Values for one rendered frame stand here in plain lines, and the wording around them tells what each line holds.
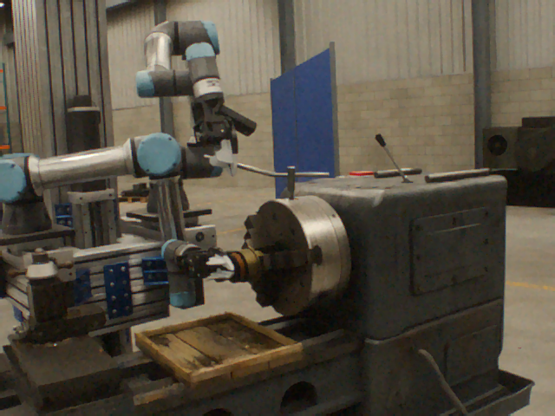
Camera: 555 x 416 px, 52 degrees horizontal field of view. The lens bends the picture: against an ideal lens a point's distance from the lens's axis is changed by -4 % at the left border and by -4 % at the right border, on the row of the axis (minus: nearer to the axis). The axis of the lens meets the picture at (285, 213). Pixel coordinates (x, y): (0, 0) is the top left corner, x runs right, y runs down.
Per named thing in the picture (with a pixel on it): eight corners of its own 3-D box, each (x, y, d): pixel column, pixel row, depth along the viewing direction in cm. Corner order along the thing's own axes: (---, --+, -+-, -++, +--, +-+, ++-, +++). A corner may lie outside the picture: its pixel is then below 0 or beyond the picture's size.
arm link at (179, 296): (195, 297, 180) (192, 263, 178) (197, 307, 169) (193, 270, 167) (170, 299, 179) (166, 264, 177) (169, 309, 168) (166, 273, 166)
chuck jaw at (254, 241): (278, 251, 162) (262, 217, 167) (286, 242, 159) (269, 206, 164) (244, 258, 156) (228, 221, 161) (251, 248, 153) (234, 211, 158)
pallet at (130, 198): (145, 196, 1433) (144, 180, 1427) (173, 196, 1404) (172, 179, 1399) (115, 202, 1322) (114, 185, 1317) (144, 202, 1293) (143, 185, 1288)
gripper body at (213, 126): (197, 149, 151) (187, 106, 153) (226, 146, 156) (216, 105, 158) (208, 138, 145) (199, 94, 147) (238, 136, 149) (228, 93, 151)
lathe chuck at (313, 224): (274, 292, 178) (273, 189, 172) (340, 324, 153) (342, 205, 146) (249, 297, 173) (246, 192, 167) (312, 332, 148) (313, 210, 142)
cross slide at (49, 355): (70, 331, 151) (68, 315, 150) (122, 386, 115) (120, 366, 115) (4, 345, 142) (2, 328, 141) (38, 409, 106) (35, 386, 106)
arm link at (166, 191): (140, 136, 181) (165, 287, 189) (137, 136, 171) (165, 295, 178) (176, 131, 183) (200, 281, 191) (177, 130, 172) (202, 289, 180)
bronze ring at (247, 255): (249, 242, 157) (219, 249, 152) (269, 247, 150) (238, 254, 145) (251, 275, 159) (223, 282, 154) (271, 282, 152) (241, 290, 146)
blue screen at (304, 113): (255, 212, 1046) (248, 79, 1014) (299, 209, 1060) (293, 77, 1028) (305, 260, 645) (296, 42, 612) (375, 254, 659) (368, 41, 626)
